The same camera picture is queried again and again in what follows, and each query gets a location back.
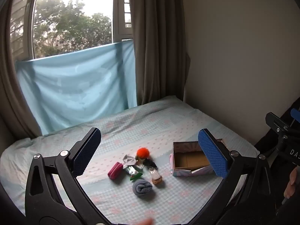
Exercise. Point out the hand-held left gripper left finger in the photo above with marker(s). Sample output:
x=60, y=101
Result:
x=86, y=154

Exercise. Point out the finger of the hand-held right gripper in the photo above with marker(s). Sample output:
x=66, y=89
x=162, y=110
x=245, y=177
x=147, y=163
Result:
x=295, y=115
x=277, y=124

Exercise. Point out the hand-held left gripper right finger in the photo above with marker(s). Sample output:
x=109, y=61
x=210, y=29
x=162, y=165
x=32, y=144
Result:
x=213, y=154

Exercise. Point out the cardboard box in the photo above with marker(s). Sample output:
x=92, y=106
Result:
x=187, y=161

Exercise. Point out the pink pouch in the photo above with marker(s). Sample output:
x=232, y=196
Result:
x=115, y=170

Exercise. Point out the white cloth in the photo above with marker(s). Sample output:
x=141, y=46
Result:
x=129, y=159

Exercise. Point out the shiny snack wrapper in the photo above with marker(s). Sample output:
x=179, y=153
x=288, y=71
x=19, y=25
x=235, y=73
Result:
x=130, y=170

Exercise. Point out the green clip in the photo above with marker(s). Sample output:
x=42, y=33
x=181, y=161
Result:
x=136, y=176

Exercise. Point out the orange pompom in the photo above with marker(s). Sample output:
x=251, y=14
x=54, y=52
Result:
x=143, y=153

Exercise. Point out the black hair scrunchie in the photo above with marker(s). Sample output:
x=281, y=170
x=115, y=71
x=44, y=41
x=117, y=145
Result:
x=150, y=163

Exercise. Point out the grey-blue sock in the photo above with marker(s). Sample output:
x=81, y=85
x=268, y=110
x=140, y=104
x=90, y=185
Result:
x=142, y=186

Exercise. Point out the person's right hand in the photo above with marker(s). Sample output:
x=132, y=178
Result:
x=291, y=182

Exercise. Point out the person's left hand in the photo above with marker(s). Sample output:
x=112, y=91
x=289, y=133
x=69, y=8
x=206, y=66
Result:
x=145, y=221

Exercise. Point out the dark cloth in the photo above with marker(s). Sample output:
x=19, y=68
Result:
x=284, y=112

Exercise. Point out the small clear bottle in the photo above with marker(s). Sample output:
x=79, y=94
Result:
x=155, y=173

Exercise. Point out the bed with checked sheet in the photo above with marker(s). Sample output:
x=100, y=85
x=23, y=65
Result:
x=145, y=126

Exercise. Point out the light blue hanging cloth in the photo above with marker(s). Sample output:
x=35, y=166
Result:
x=77, y=86

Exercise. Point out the brown curtain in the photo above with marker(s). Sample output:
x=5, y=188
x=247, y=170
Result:
x=14, y=93
x=159, y=39

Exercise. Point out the window with grey frame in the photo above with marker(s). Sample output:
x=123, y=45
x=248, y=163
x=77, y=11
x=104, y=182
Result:
x=75, y=16

